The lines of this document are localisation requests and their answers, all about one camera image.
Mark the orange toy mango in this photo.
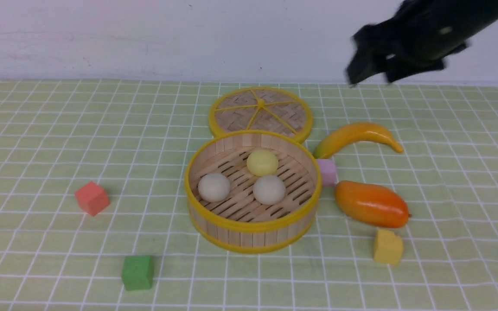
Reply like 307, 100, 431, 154
335, 180, 411, 228

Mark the green foam cube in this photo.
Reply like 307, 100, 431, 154
121, 255, 154, 291

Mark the pink foam cube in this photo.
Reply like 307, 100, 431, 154
316, 158, 337, 187

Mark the yellow bun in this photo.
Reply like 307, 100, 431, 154
246, 149, 279, 177

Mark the yellow foam block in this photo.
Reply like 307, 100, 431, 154
372, 228, 404, 265

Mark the yellow toy banana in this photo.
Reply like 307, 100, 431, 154
313, 122, 404, 159

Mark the bamboo steamer lid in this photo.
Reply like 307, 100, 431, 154
208, 86, 313, 143

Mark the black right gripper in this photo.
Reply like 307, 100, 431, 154
346, 13, 470, 86

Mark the green checkered tablecloth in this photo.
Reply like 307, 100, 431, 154
0, 80, 498, 311

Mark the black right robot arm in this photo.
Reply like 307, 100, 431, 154
346, 0, 498, 86

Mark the white bun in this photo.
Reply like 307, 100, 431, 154
198, 173, 230, 203
253, 175, 285, 206

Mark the bamboo steamer tray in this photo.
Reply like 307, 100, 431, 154
184, 130, 322, 254

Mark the red foam cube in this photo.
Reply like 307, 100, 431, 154
74, 181, 110, 216

